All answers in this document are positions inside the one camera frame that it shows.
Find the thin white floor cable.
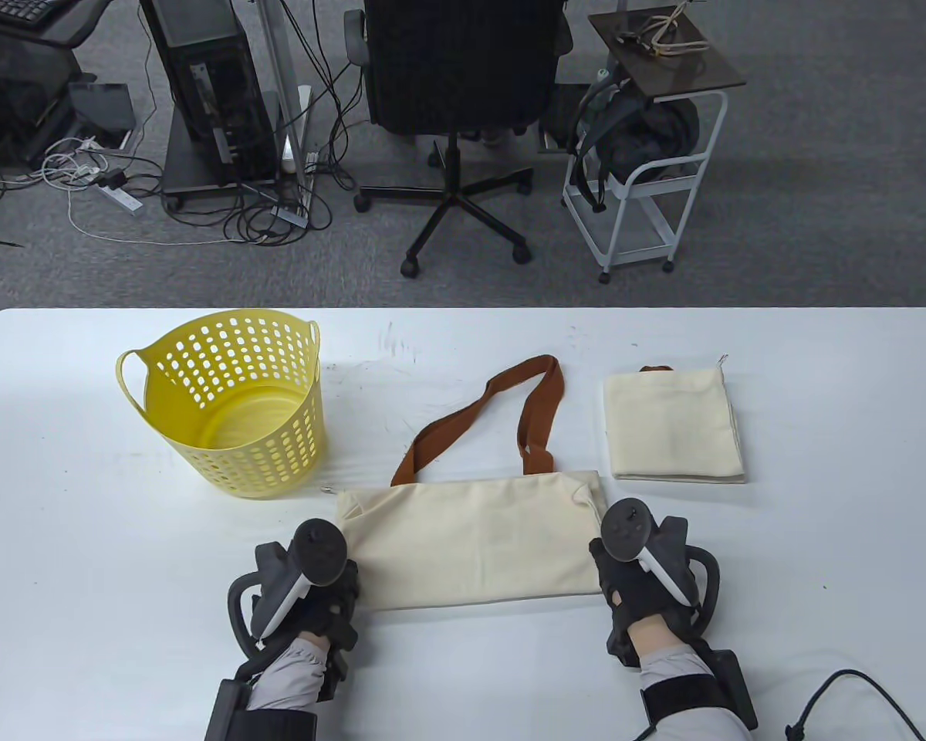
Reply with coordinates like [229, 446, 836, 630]
[68, 189, 279, 248]

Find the white cable bundle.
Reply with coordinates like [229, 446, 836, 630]
[39, 136, 113, 188]

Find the black laptop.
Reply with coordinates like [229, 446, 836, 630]
[68, 81, 138, 149]

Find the dark brown board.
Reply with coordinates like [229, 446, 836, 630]
[589, 6, 747, 101]

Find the person's right forearm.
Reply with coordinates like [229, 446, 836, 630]
[637, 617, 749, 741]

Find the black desk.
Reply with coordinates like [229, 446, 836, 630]
[0, 0, 115, 51]

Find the person's left hand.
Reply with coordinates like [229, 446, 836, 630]
[266, 562, 360, 654]

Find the grey white handheld controller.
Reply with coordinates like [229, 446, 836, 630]
[600, 498, 721, 638]
[228, 519, 350, 657]

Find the person's left forearm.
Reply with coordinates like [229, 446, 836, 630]
[243, 633, 333, 741]

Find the flower print canvas bag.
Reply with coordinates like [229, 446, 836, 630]
[603, 354, 747, 486]

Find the yellow perforated plastic basket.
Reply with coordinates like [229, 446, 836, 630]
[116, 309, 329, 500]

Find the grey metal stand base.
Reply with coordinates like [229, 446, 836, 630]
[161, 100, 282, 213]

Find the black backpack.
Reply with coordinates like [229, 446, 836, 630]
[567, 81, 701, 213]

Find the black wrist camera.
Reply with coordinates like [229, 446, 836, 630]
[607, 625, 641, 668]
[320, 641, 352, 703]

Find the cream canvas bag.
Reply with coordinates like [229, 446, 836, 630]
[324, 355, 607, 612]

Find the dark mesh chair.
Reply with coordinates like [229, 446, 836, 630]
[0, 31, 78, 164]

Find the white power strip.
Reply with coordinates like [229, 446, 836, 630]
[95, 184, 144, 216]

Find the black armband sensor pack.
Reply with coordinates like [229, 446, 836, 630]
[640, 651, 759, 734]
[204, 679, 317, 741]

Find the grey metal desk leg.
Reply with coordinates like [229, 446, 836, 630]
[259, 0, 315, 217]

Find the black computer tower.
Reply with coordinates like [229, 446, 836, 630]
[139, 0, 279, 186]

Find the black office chair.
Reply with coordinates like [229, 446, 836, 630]
[343, 0, 573, 279]

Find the beige coiled cable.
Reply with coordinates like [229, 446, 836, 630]
[616, 2, 712, 56]

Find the person's right hand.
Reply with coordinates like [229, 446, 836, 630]
[589, 538, 700, 635]

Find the white rolling cart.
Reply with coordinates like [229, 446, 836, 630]
[562, 89, 730, 285]

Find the black cable tangle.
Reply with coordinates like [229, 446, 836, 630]
[166, 174, 334, 248]

